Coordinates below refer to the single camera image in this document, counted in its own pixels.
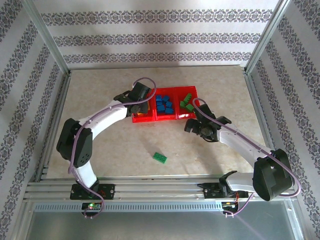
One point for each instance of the red plastic bin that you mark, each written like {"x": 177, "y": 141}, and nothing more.
{"x": 195, "y": 91}
{"x": 142, "y": 119}
{"x": 166, "y": 117}

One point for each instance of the long green lego brick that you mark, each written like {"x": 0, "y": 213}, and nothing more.
{"x": 187, "y": 97}

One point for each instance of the green lego plate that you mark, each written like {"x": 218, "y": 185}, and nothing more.
{"x": 160, "y": 158}

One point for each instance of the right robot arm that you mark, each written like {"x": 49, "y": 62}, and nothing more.
{"x": 272, "y": 180}

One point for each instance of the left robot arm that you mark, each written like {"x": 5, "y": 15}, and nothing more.
{"x": 75, "y": 142}

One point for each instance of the right control board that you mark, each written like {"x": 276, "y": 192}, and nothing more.
{"x": 230, "y": 204}

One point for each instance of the control board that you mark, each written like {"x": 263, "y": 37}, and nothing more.
{"x": 91, "y": 206}
{"x": 230, "y": 204}

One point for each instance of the grey metal panel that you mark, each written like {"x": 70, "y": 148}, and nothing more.
{"x": 155, "y": 225}

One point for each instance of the left control board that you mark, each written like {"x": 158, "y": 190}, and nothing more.
{"x": 91, "y": 206}

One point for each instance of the right aluminium side rail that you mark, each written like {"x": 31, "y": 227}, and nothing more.
{"x": 256, "y": 100}

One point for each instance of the aluminium side rail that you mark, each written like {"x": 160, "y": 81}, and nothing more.
{"x": 62, "y": 100}
{"x": 256, "y": 100}

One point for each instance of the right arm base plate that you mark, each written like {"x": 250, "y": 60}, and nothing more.
{"x": 208, "y": 192}

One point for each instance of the aluminium mounting rail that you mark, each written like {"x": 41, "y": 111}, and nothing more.
{"x": 155, "y": 187}

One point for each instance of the left aluminium side rail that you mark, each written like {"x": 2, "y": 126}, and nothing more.
{"x": 62, "y": 100}

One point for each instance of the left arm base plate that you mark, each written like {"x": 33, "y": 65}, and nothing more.
{"x": 110, "y": 191}

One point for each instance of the right aluminium frame post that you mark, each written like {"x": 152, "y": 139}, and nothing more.
{"x": 265, "y": 37}

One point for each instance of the aluminium frame post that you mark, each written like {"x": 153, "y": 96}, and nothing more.
{"x": 48, "y": 37}
{"x": 265, "y": 37}

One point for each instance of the left aluminium frame post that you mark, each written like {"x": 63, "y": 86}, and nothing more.
{"x": 48, "y": 37}

